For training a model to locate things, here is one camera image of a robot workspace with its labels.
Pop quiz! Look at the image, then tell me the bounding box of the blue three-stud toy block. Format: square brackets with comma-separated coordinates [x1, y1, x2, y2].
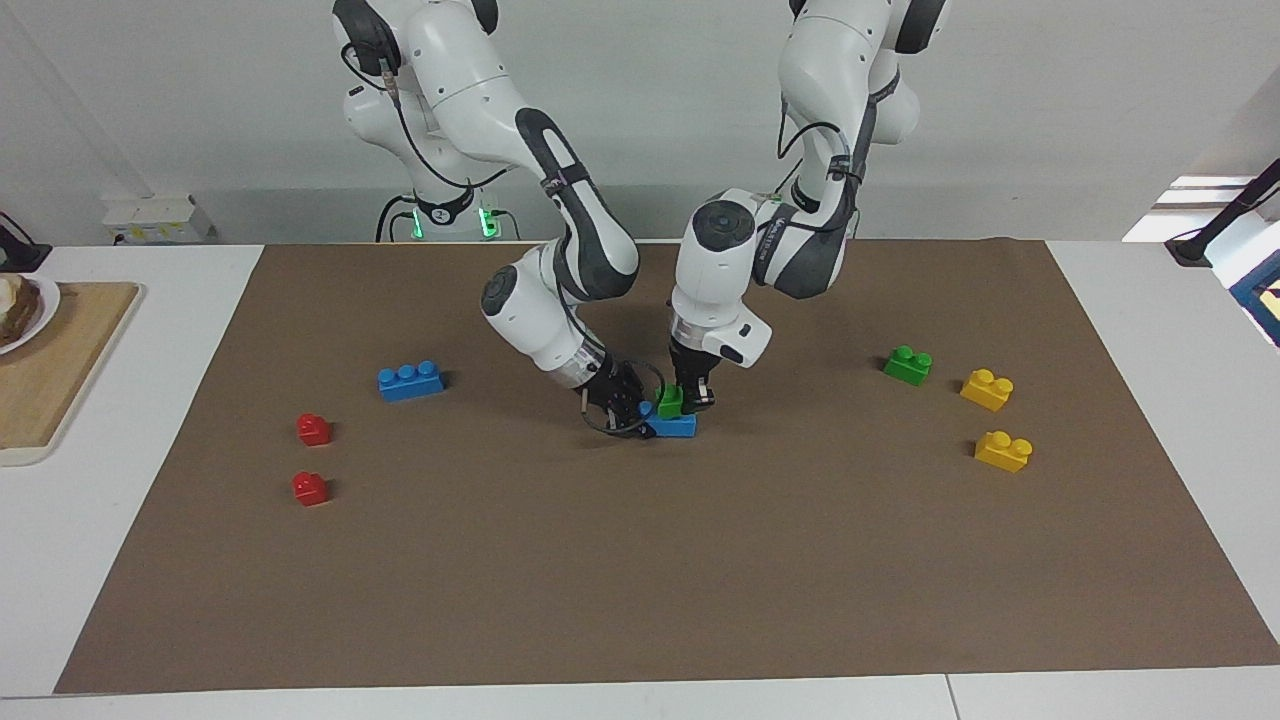
[377, 360, 447, 404]
[640, 400, 698, 439]

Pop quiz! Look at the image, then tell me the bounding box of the yellow two-stud toy block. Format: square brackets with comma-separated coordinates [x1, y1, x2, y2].
[974, 430, 1034, 473]
[960, 369, 1015, 412]

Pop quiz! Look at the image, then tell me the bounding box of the brown table mat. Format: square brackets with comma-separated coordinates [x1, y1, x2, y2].
[53, 238, 1280, 695]

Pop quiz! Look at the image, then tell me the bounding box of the white power strip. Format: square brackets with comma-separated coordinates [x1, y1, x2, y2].
[102, 195, 216, 246]

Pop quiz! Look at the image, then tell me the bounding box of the wooden cutting board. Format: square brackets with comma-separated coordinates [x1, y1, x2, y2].
[0, 281, 143, 468]

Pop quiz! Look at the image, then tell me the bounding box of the black angled stand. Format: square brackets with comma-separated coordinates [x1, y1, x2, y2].
[1165, 158, 1280, 267]

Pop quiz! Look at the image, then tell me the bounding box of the blue framed panel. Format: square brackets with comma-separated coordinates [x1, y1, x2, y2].
[1228, 250, 1280, 349]

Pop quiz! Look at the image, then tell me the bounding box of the white plate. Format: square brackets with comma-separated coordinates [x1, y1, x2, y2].
[0, 275, 61, 357]

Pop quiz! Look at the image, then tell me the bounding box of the brown toasted bread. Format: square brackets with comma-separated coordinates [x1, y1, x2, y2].
[0, 275, 41, 341]

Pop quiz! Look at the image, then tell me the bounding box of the black clamp base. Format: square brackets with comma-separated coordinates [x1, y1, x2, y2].
[0, 212, 53, 273]

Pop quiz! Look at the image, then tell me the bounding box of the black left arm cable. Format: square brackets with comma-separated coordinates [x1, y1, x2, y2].
[776, 118, 863, 216]

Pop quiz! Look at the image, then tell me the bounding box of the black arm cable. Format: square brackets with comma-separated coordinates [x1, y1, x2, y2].
[340, 40, 521, 193]
[776, 118, 863, 216]

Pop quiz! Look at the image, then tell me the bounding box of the black right base cable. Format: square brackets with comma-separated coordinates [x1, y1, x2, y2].
[375, 195, 416, 242]

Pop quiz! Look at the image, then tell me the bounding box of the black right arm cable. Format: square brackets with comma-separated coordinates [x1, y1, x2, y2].
[340, 40, 521, 193]

